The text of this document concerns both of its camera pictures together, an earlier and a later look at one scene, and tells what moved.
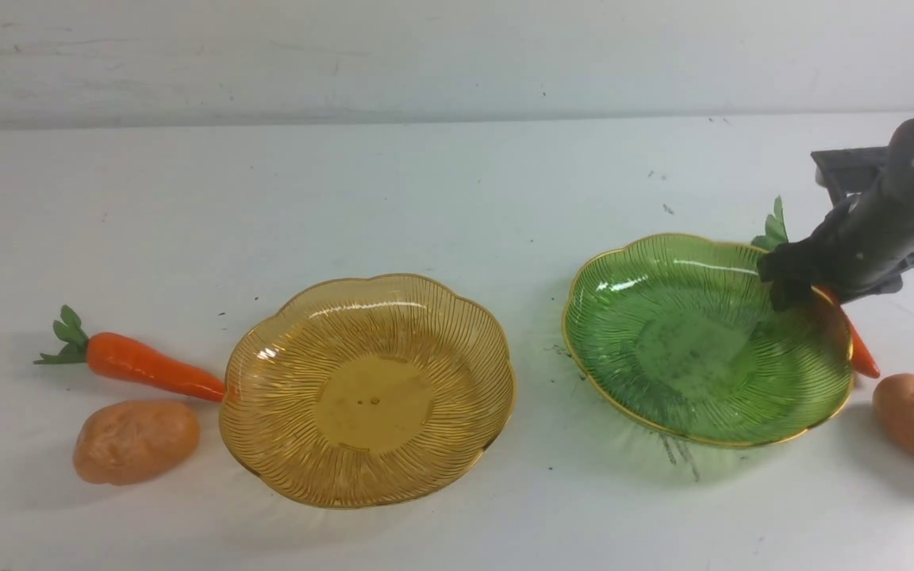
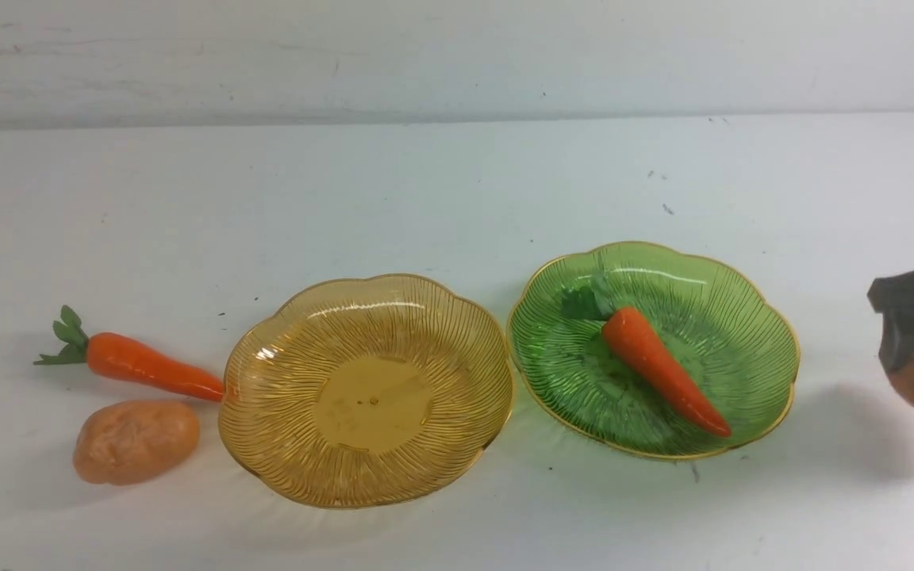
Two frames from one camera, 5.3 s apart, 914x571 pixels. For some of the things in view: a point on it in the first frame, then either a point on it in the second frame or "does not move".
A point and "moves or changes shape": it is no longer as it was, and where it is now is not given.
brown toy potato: x=125 y=441 does not move
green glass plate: x=681 y=335 moves or changes shape
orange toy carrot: x=117 y=357 does not move
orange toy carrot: x=774 y=233 → x=631 y=336
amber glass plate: x=367 y=391 does not move
